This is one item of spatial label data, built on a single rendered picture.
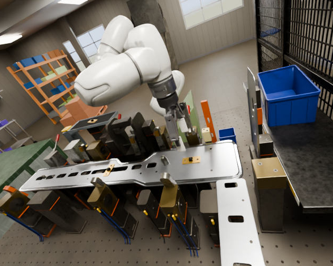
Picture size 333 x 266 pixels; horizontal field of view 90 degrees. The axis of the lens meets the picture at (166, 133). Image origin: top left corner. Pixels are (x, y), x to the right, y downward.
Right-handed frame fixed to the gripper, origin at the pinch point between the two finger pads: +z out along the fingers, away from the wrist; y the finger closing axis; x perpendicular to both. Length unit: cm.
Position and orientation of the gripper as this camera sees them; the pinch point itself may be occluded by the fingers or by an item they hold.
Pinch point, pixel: (182, 138)
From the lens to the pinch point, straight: 69.1
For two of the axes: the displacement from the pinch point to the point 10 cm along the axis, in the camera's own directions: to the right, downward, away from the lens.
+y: -1.8, 6.0, -7.8
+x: 9.2, -1.8, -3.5
